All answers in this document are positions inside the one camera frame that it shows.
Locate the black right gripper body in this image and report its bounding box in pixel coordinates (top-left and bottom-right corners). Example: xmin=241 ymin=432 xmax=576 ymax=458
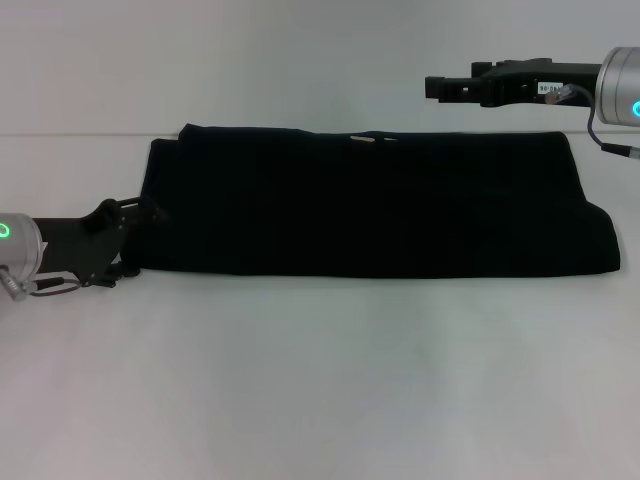
xmin=480 ymin=57 xmax=604 ymax=109

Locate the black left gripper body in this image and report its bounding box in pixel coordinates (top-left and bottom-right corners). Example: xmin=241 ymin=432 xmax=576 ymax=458
xmin=30 ymin=197 xmax=134 ymax=289

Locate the black shirt with FREE print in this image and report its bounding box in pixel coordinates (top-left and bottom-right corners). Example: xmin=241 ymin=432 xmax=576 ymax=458
xmin=124 ymin=123 xmax=623 ymax=280

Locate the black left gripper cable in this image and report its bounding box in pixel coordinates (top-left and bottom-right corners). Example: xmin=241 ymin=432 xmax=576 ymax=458
xmin=0 ymin=267 xmax=85 ymax=304

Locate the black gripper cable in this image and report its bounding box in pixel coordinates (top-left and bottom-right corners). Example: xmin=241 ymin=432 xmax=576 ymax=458
xmin=544 ymin=83 xmax=640 ymax=157
xmin=0 ymin=267 xmax=85 ymax=304

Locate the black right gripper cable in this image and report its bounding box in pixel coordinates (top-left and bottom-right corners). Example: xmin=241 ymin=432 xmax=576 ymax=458
xmin=544 ymin=83 xmax=640 ymax=157

